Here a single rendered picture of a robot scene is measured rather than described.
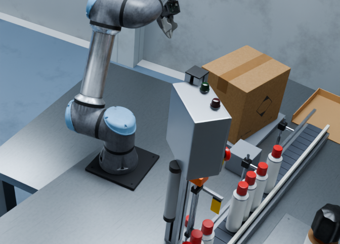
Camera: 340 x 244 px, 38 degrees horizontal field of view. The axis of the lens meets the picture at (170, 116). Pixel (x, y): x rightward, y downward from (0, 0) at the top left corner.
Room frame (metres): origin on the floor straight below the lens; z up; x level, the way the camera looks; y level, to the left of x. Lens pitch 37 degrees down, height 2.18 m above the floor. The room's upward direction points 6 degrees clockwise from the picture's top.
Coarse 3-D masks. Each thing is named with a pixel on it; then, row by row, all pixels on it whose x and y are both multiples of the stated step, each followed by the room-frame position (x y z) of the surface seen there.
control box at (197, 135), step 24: (192, 96) 1.02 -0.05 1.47; (216, 96) 1.04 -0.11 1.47; (168, 120) 1.06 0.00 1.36; (192, 120) 0.93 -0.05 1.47; (216, 120) 0.94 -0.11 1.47; (168, 144) 1.04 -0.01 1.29; (192, 144) 0.92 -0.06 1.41; (216, 144) 0.94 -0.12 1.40; (192, 168) 0.92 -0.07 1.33; (216, 168) 0.94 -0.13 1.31
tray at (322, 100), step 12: (312, 96) 2.02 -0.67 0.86; (324, 96) 2.07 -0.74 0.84; (336, 96) 2.04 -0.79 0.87; (300, 108) 1.90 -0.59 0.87; (312, 108) 1.96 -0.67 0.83; (324, 108) 1.97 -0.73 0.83; (336, 108) 1.98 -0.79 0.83; (300, 120) 1.85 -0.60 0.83; (312, 120) 1.86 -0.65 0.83; (324, 120) 1.87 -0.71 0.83; (336, 120) 1.88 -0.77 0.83; (336, 132) 1.79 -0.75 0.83
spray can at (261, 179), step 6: (264, 162) 1.25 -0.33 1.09; (258, 168) 1.23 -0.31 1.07; (264, 168) 1.22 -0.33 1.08; (258, 174) 1.22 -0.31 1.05; (264, 174) 1.22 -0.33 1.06; (258, 180) 1.21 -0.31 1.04; (264, 180) 1.21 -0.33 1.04; (258, 186) 1.21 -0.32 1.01; (264, 186) 1.22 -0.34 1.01; (258, 192) 1.21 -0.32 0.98; (258, 198) 1.21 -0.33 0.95; (252, 204) 1.21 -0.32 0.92; (258, 204) 1.21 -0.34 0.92; (252, 210) 1.21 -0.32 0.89
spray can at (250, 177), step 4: (248, 172) 1.19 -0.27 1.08; (252, 172) 1.19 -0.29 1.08; (248, 176) 1.17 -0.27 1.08; (252, 176) 1.17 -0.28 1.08; (256, 176) 1.18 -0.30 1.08; (244, 180) 1.19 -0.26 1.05; (248, 180) 1.17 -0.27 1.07; (252, 180) 1.17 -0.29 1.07; (248, 184) 1.17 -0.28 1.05; (252, 184) 1.17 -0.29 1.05; (256, 184) 1.18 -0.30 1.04; (248, 188) 1.16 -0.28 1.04; (252, 188) 1.16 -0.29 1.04; (248, 192) 1.16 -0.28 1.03; (252, 192) 1.16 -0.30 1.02; (252, 196) 1.17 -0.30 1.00; (248, 200) 1.16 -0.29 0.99; (252, 200) 1.17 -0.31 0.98; (248, 204) 1.16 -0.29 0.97; (248, 208) 1.16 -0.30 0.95; (248, 212) 1.17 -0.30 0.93; (244, 216) 1.16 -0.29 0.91; (244, 220) 1.16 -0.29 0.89
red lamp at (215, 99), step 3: (213, 99) 0.99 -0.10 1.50; (216, 99) 0.99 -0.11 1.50; (219, 99) 0.99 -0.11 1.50; (213, 102) 0.98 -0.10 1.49; (216, 102) 0.98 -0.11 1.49; (219, 102) 0.98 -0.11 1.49; (210, 105) 0.98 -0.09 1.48; (213, 105) 0.98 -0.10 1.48; (216, 105) 0.98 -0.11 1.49; (219, 105) 0.98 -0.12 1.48; (213, 108) 0.97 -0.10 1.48; (216, 108) 0.97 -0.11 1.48; (219, 108) 0.98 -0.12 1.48
